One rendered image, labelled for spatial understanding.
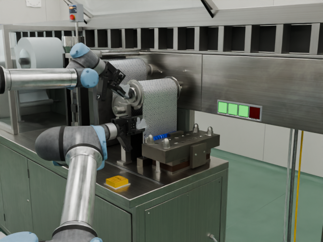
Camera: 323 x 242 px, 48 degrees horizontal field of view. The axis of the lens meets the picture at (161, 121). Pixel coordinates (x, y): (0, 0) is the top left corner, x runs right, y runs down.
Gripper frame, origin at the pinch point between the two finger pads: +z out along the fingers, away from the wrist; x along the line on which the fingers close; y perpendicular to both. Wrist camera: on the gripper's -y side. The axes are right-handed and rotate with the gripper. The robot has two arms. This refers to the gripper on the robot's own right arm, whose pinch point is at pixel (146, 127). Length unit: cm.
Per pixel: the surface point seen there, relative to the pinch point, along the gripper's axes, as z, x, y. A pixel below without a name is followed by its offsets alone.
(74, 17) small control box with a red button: -1, 59, 55
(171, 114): 17.7, -0.3, 3.7
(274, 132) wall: 263, 72, -65
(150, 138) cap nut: -4.5, -7.8, -3.1
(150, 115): 2.5, -0.3, 5.5
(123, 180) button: -25.0, -13.4, -16.8
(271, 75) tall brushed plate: 30, -49, 27
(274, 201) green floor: 184, 24, -109
